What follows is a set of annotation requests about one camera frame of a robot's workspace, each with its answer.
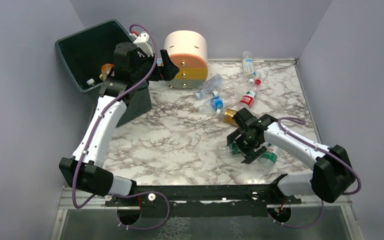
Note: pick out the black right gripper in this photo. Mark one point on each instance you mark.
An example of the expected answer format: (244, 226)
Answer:
(241, 145)

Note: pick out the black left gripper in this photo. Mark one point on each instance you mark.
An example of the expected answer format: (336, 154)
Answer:
(160, 66)

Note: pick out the green label bottle dark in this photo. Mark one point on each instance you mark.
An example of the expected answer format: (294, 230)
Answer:
(228, 151)

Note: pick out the brown tea bottle red label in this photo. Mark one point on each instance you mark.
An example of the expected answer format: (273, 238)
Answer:
(226, 115)

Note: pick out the green label water bottle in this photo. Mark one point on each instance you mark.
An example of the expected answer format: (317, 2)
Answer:
(270, 156)

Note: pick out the orange label juice bottle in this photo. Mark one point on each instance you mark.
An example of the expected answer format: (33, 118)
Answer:
(105, 70)

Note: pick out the green jasmine tea bottle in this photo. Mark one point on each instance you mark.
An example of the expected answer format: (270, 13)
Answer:
(91, 82)

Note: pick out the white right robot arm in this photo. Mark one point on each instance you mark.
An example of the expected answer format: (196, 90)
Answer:
(332, 173)

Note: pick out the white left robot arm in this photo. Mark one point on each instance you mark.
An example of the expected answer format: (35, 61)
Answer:
(132, 70)

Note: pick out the dark green plastic bin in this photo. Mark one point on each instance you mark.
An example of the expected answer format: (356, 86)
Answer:
(83, 53)

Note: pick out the round drawer cabinet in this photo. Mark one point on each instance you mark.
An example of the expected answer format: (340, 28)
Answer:
(189, 52)

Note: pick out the red label bottle red cap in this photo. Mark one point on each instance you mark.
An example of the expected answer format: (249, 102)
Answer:
(248, 99)

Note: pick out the clear bottle blue cap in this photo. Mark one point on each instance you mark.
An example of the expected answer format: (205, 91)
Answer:
(208, 86)

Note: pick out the clear bottle blue white label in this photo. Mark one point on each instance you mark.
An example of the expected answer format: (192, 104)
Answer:
(248, 67)

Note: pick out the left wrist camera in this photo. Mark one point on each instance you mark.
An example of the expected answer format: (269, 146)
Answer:
(142, 41)

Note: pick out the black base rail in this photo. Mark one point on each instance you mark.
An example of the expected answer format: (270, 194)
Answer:
(196, 201)

